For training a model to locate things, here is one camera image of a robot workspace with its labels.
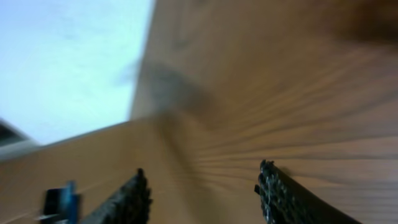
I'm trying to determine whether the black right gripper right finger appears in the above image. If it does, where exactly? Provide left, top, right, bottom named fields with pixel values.
left=254, top=160, right=360, bottom=224

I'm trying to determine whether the blue screen Galaxy smartphone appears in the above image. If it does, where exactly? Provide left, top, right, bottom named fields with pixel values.
left=38, top=181, right=81, bottom=224

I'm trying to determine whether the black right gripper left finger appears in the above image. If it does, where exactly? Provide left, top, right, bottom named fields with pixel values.
left=80, top=168, right=152, bottom=224

